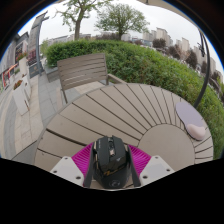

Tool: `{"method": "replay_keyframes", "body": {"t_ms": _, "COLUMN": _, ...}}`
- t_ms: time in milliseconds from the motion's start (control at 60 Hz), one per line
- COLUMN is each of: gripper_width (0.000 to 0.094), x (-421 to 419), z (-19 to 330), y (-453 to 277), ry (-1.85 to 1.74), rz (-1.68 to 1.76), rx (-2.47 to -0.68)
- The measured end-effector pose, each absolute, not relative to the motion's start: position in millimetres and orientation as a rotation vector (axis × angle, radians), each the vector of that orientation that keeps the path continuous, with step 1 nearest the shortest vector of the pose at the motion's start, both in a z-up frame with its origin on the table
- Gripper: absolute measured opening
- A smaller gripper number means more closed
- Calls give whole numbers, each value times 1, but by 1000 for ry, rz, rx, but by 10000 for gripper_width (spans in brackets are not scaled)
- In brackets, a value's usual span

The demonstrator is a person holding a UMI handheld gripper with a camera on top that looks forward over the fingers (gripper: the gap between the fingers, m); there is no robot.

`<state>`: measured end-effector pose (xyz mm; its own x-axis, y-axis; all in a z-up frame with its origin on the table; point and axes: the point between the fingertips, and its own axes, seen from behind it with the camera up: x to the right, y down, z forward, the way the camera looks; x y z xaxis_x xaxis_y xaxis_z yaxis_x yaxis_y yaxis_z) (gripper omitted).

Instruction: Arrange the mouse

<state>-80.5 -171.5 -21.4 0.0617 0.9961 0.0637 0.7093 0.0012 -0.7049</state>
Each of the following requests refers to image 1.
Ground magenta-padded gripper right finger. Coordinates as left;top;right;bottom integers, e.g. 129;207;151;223
127;144;176;188

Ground lavender mouse pad with wrist rest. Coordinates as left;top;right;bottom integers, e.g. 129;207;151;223
175;101;207;142

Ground black computer mouse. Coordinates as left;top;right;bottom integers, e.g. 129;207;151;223
91;134;133;190

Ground distant apartment buildings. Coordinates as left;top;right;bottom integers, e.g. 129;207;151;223
141;27;219;73

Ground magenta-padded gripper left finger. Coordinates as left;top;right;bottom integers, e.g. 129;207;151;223
49;142;98;188

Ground grey slatted outdoor chair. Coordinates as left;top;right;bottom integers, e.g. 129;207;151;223
56;52;128;104

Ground round leafy green tree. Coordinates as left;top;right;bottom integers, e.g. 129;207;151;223
94;3;150;41

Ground black curved umbrella pole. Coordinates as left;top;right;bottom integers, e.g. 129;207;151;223
193;29;212;109

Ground green hedge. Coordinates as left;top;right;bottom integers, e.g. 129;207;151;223
44;39;224;159

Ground bare-trunked leaning tree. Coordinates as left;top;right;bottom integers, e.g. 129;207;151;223
54;0;111;42

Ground beige patio umbrella canopy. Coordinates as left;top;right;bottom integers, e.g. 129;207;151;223
136;0;181;11

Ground white flower planter box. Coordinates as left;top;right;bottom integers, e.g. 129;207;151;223
16;52;30;76
12;79;32;116

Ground tall grey sign pillar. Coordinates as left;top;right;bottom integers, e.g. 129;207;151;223
28;11;50;79

